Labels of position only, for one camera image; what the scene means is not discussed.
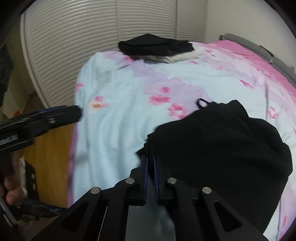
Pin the folded black pants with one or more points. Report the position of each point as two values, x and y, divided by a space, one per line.
152 46

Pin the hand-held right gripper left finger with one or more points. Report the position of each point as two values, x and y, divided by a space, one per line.
144 180

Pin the grey bed headboard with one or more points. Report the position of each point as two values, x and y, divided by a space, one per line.
254 46

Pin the white louvered closet door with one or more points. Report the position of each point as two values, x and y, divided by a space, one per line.
92 34

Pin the bed with floral pink sheet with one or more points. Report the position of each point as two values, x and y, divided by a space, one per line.
115 115

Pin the folded white garment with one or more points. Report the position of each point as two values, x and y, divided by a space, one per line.
180 58

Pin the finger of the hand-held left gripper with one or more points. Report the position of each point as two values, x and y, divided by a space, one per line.
62 117

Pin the person's left hand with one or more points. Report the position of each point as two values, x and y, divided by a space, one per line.
11 187

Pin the black pants with white logo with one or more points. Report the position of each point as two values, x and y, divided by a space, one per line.
219 150

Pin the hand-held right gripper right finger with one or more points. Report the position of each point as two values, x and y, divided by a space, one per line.
156 183

